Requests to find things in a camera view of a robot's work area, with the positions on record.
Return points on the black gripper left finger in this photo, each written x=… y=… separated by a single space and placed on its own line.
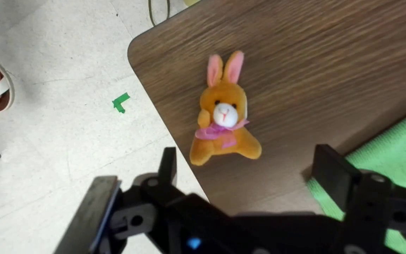
x=95 y=216

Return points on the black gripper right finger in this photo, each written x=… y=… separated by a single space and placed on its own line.
x=348 y=184

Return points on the orange plush bunny toy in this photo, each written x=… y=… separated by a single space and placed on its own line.
x=224 y=118

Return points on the green cloth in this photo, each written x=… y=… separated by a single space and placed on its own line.
x=395 y=156

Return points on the green floor tape mark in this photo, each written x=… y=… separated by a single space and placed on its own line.
x=120 y=102

